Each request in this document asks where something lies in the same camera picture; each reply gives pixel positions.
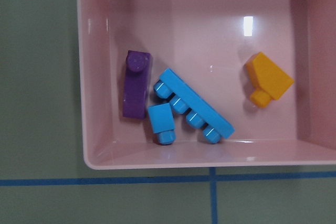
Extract orange block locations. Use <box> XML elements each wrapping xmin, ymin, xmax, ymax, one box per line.
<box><xmin>245</xmin><ymin>52</ymin><xmax>294</xmax><ymax>108</ymax></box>

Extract long blue block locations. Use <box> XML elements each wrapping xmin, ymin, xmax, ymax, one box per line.
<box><xmin>153</xmin><ymin>68</ymin><xmax>235</xmax><ymax>144</ymax></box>

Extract small blue block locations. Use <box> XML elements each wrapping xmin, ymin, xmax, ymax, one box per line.
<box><xmin>148</xmin><ymin>103</ymin><xmax>176</xmax><ymax>145</ymax></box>

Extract pink plastic box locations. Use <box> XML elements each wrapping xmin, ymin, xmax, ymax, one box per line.
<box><xmin>77</xmin><ymin>0</ymin><xmax>335</xmax><ymax>169</ymax></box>

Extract purple block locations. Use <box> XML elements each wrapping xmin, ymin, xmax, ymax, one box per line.
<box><xmin>122</xmin><ymin>50</ymin><xmax>152</xmax><ymax>119</ymax></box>

